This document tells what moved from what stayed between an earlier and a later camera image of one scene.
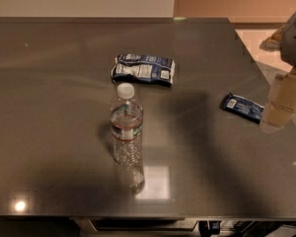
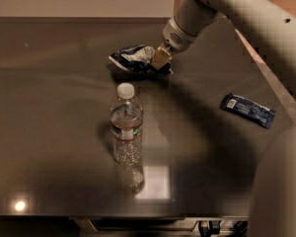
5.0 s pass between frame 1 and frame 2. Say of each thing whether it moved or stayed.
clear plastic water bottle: stayed
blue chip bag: moved
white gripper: moved
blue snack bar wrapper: stayed
